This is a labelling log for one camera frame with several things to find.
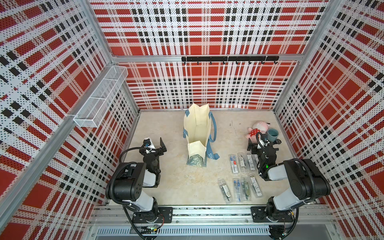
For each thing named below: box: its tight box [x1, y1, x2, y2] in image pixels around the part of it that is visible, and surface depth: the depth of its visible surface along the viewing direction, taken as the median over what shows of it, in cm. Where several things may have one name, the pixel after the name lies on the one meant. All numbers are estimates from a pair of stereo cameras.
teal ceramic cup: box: [267, 128, 279, 142], surface depth 101 cm
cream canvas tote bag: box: [183, 103, 220, 167], surface depth 94 cm
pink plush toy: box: [245, 121, 271, 144], surface depth 104 cm
